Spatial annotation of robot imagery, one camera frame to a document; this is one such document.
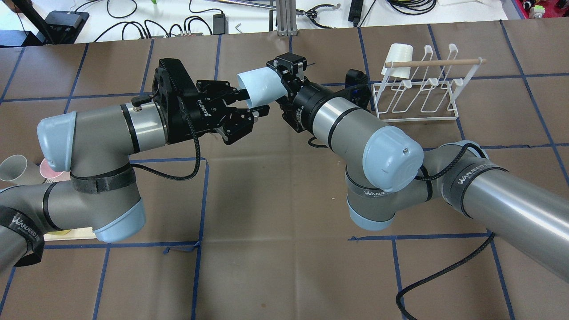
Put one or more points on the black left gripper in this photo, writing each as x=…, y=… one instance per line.
x=198, y=116

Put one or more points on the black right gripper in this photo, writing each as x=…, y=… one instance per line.
x=305, y=102

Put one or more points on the light blue cup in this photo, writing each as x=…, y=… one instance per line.
x=263, y=86

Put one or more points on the white cream plastic cup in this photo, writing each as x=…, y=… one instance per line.
x=400, y=52

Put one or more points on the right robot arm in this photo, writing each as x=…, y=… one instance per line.
x=388, y=171

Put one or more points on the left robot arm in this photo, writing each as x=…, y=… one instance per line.
x=95, y=147

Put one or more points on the pink plastic cup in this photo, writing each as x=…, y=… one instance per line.
x=50, y=175

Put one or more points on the grey plastic cup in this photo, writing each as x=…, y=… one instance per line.
x=19, y=170

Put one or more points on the black power adapter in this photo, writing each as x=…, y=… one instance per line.
x=220, y=24

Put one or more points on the cream plastic tray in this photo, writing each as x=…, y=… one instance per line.
x=72, y=234

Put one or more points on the aluminium frame post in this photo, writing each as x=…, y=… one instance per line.
x=286, y=18

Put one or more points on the white wire cup rack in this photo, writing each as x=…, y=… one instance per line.
x=432, y=91

